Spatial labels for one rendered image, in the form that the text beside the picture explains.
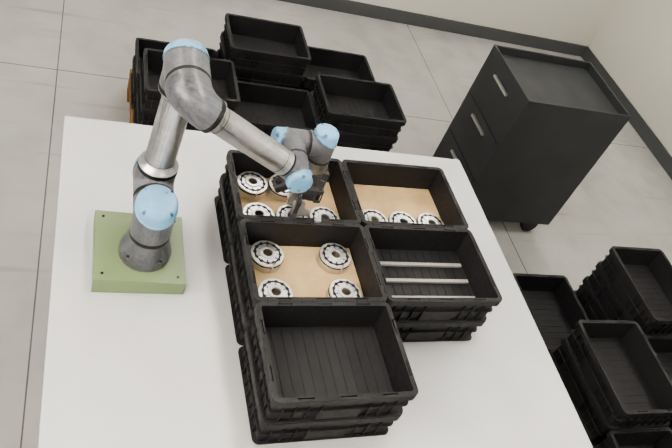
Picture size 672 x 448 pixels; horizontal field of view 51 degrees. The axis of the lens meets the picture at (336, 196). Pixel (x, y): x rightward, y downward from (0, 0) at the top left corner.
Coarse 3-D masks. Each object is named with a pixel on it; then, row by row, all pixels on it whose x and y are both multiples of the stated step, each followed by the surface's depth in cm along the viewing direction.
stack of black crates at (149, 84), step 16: (144, 64) 301; (160, 64) 316; (224, 64) 323; (144, 80) 296; (224, 80) 329; (144, 96) 296; (160, 96) 295; (224, 96) 321; (144, 112) 298; (192, 128) 310
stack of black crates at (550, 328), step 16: (528, 288) 326; (544, 288) 329; (560, 288) 328; (528, 304) 305; (544, 304) 324; (560, 304) 327; (576, 304) 317; (544, 320) 317; (560, 320) 320; (576, 320) 316; (544, 336) 310; (560, 336) 313
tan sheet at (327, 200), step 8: (328, 184) 248; (328, 192) 245; (248, 200) 230; (256, 200) 231; (264, 200) 232; (272, 200) 233; (304, 200) 238; (328, 200) 242; (272, 208) 231; (312, 208) 237; (336, 208) 241
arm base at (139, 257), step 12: (120, 240) 208; (132, 240) 201; (168, 240) 206; (120, 252) 205; (132, 252) 203; (144, 252) 202; (156, 252) 204; (168, 252) 209; (132, 264) 204; (144, 264) 204; (156, 264) 206
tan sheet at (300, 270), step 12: (288, 252) 219; (300, 252) 221; (312, 252) 223; (288, 264) 216; (300, 264) 217; (312, 264) 219; (264, 276) 210; (276, 276) 211; (288, 276) 213; (300, 276) 214; (312, 276) 216; (324, 276) 217; (336, 276) 219; (348, 276) 220; (300, 288) 211; (312, 288) 212; (324, 288) 214; (360, 288) 218
